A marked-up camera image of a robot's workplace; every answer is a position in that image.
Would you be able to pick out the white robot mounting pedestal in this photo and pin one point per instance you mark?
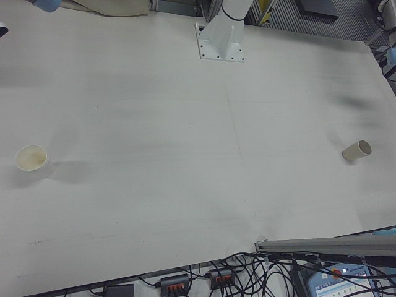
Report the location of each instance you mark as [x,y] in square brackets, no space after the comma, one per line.
[221,40]

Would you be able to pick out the plain white paper cup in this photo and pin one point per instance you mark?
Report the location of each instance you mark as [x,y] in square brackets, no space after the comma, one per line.
[355,151]

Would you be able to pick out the grey blue teach pendant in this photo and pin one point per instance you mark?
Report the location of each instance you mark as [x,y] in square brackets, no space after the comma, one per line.
[343,283]

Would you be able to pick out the yellow black striped post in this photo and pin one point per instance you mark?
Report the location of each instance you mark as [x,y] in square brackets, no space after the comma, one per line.
[266,12]

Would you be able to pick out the black orange usb hub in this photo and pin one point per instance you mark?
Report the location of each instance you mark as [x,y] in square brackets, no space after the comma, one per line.
[221,278]

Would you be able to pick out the grey power strip red switches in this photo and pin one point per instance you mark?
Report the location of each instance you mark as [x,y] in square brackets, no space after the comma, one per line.
[174,283]

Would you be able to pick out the black flat box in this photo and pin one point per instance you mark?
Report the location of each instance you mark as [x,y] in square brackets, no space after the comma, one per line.
[318,7]

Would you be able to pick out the grey aluminium extrusion bar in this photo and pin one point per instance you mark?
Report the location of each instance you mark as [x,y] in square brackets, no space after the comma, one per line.
[321,245]

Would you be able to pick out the black power adapter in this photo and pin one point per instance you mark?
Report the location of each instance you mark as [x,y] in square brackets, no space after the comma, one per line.
[120,291]

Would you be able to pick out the paper cup with stained inside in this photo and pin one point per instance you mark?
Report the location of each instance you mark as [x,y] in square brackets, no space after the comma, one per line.
[31,158]

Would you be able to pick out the blue sheet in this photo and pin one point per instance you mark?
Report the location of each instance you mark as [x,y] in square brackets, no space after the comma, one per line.
[385,232]

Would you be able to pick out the UR5e robot arm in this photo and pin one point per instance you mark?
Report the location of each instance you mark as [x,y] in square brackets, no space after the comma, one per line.
[391,57]
[46,4]

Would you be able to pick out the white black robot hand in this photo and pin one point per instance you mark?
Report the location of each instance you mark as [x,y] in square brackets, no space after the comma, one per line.
[2,29]

